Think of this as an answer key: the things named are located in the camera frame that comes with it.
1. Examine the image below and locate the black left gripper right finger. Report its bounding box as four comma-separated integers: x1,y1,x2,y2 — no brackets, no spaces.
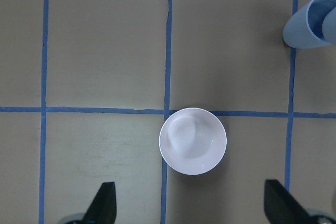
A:
264,179,336,224

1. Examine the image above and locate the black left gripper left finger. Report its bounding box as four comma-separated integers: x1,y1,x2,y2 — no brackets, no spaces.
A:
59,182,117,224

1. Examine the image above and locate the blue cup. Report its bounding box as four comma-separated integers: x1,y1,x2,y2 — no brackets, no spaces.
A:
282,0,335,49

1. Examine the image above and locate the pink bowl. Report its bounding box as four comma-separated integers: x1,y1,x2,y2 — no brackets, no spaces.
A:
159,108,227,175

